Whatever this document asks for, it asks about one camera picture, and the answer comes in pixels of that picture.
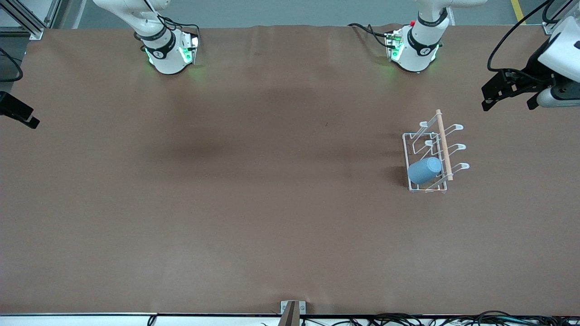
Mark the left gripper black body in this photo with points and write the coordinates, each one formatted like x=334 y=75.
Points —
x=534 y=71

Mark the blue plastic cup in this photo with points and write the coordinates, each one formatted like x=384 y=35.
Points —
x=423 y=171

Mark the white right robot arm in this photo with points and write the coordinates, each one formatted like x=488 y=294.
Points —
x=167 y=59

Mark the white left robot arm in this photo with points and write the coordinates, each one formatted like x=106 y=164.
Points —
x=421 y=40

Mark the brown table cover sheet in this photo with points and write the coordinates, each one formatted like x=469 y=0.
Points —
x=272 y=203

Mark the aluminium frame post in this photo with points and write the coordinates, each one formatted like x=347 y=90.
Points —
x=548 y=29
x=31 y=28

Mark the metal bracket with post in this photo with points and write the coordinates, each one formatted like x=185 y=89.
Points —
x=286 y=309

